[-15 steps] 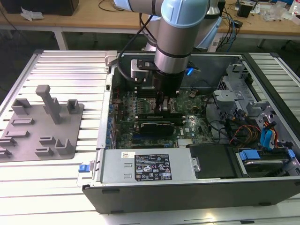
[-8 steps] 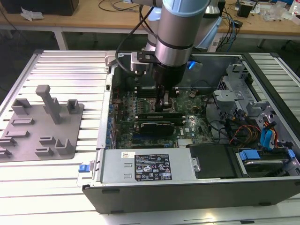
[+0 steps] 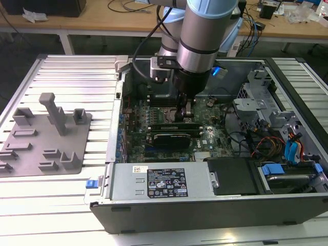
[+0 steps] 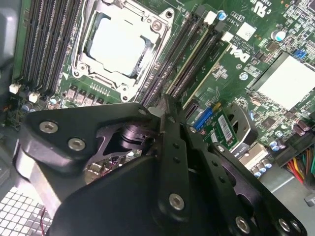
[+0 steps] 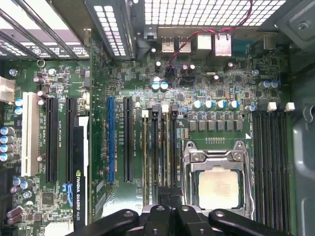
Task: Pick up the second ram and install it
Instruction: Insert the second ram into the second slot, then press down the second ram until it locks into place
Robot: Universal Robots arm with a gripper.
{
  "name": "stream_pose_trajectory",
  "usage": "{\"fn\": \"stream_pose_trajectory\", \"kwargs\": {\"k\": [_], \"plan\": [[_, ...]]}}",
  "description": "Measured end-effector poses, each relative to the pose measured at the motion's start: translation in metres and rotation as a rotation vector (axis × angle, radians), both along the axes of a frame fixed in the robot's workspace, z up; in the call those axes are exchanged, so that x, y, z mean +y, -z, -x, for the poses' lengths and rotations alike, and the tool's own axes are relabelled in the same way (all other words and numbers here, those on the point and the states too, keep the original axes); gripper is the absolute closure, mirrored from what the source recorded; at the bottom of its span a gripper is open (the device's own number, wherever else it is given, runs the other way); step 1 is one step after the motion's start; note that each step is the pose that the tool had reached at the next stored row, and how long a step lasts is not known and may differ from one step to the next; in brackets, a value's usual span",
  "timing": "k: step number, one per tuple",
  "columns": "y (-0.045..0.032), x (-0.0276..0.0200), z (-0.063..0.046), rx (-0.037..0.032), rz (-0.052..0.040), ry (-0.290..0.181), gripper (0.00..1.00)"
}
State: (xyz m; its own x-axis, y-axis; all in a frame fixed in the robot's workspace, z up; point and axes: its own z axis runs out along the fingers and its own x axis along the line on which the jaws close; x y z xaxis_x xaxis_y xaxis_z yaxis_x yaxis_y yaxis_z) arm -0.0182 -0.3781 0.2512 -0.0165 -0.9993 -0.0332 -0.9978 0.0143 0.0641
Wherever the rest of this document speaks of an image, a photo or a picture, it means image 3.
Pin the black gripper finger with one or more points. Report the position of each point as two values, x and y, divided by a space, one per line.
189 109
182 110

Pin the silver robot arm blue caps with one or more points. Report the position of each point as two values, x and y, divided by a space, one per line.
200 38

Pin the black RAM slot bank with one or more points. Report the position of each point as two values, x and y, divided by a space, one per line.
161 102
174 132

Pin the metal CPU socket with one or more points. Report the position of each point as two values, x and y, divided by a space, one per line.
166 115

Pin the round coin battery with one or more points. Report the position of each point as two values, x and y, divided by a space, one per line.
210 103

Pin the black graphics card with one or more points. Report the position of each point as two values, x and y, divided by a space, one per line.
171 141

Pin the green motherboard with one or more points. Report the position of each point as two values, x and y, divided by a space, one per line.
217 133

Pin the silver finned heat sink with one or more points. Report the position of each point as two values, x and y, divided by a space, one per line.
203 156

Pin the white power strip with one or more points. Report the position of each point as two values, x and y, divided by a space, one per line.
235 50

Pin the gray metal drive cage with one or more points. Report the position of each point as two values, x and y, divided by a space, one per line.
246 107

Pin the black plastic shroud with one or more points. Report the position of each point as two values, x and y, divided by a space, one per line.
230 176

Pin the small black adapter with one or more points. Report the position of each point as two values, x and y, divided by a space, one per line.
261 26

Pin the silver power supply with label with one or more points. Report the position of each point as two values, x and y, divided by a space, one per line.
128 184

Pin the tall black box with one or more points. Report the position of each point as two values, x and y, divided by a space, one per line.
243 6

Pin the hard disk in blue carrier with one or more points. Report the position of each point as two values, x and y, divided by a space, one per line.
271 170

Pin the small black cube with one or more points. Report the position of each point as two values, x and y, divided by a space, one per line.
267 11

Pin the black open PC case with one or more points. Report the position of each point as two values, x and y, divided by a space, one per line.
205 215

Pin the blue case latch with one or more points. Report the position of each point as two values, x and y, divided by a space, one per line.
92 185

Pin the clear plastic bags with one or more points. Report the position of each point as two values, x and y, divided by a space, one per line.
299 14

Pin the gray plastic parts rack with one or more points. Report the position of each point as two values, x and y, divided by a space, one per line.
38 138

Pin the white pink box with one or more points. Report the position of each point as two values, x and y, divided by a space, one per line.
321 7

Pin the large black box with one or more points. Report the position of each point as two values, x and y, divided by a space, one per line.
51 7

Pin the crumpled white paper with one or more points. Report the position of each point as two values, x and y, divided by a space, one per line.
34 16

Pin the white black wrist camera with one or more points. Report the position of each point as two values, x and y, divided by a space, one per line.
159 71

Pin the gray corner bracket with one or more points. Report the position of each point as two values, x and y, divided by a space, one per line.
121 62

